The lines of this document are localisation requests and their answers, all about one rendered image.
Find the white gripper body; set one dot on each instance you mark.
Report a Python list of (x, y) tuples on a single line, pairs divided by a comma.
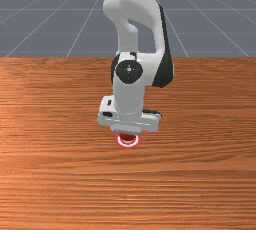
[(128, 120)]

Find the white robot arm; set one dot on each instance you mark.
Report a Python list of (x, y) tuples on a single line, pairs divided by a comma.
[(133, 14)]

